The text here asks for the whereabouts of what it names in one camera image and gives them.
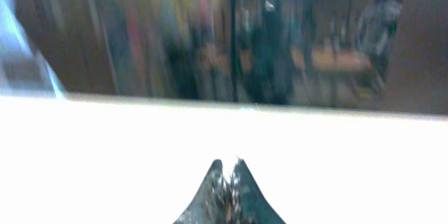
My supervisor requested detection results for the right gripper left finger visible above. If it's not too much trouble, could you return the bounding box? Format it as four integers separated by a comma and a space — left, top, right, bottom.
174, 160, 230, 224

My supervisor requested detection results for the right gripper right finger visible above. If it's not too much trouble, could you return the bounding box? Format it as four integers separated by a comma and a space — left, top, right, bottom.
230, 159, 285, 224

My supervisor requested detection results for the distant wooden desk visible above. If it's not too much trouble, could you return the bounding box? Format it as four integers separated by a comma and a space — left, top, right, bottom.
312, 49, 372, 73

